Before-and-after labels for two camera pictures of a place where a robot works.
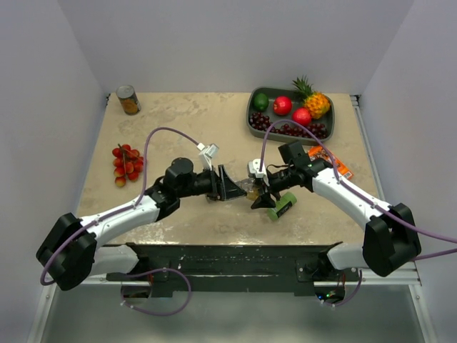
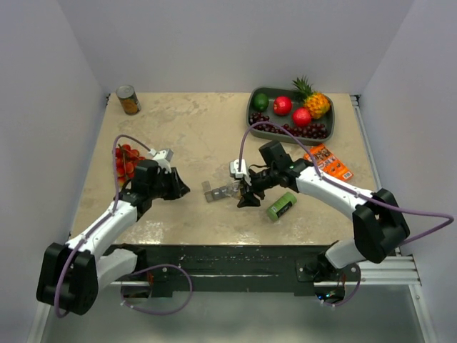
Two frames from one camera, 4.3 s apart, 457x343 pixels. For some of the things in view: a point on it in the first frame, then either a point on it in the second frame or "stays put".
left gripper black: [228, 189] → [178, 189]
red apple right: [302, 116] stays put
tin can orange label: [128, 98] stays put
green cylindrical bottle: [284, 203] stays put
